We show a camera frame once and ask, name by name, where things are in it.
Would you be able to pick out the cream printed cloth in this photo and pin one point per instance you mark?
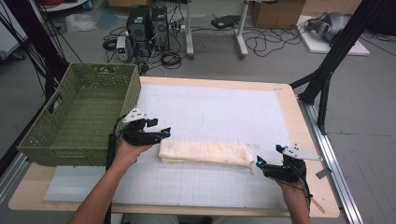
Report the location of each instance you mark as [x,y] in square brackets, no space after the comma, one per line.
[202,152]

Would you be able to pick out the clear plastic bag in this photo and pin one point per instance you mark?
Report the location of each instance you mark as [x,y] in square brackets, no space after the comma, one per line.
[79,22]

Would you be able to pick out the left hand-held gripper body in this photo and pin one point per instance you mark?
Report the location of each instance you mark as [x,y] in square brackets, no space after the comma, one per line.
[140,138]

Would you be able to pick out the grey tape piece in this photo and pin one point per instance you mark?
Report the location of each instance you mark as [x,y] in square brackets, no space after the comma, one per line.
[323,173]

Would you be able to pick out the short aluminium rail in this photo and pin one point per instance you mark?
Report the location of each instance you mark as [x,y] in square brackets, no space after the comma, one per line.
[12,175]

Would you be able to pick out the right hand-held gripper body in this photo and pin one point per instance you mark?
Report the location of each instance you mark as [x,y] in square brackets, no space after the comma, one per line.
[285,172]

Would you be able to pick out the small grey power supply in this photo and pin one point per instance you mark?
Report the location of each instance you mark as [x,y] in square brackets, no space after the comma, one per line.
[122,48]

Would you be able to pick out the white grid mat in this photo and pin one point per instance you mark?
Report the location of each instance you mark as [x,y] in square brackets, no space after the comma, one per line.
[205,105]

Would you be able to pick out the grey headset device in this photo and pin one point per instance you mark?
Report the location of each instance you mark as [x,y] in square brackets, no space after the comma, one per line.
[331,23]

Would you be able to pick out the brown cardboard box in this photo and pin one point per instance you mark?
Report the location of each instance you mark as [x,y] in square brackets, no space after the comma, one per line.
[277,14]

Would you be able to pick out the long aluminium rail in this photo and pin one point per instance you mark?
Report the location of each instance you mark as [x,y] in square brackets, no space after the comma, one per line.
[336,186]

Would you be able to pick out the white desk leg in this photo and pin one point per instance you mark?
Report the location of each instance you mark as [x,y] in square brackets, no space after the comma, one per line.
[241,34]
[189,31]

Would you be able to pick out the large black computer tower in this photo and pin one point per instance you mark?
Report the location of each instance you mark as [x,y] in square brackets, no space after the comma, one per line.
[137,29]

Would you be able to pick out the person's right hand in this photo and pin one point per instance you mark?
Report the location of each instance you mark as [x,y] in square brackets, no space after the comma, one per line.
[292,189]

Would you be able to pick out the wide cardboard box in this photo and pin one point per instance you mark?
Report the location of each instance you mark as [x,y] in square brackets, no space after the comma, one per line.
[330,6]

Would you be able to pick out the white cabinet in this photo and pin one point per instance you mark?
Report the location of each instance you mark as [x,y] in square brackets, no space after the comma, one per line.
[7,40]

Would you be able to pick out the green woven basket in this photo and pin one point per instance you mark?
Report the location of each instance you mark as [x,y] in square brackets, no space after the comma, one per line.
[62,137]

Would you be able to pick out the white floor board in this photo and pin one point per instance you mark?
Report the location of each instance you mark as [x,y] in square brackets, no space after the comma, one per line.
[314,45]

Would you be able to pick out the person's left hand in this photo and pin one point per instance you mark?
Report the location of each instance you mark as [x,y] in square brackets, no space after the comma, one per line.
[127,155]

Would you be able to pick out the flat black device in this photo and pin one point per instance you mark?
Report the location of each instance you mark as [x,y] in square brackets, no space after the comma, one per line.
[224,21]

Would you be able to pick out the slim black computer tower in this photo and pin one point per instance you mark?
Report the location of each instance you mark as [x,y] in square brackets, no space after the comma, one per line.
[160,28]

